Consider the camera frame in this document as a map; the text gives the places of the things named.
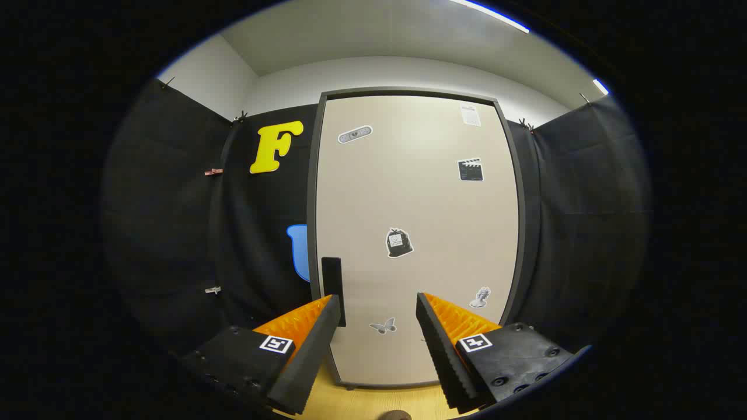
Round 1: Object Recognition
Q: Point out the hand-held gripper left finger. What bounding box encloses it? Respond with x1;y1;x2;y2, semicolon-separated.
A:
178;295;342;416

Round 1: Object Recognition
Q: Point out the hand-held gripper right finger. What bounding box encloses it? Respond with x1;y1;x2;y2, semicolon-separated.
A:
416;292;593;415

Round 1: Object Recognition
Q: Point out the black door handle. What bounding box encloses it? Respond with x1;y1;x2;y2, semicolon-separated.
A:
322;257;347;327

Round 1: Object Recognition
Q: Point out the grey shoe cabinet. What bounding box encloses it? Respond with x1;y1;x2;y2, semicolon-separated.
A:
306;87;529;390

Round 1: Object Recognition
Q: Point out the black backdrop cloth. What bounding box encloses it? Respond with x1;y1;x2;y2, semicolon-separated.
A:
102;79;651;362

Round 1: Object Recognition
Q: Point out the long ceiling light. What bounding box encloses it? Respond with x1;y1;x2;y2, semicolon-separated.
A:
449;0;530;34

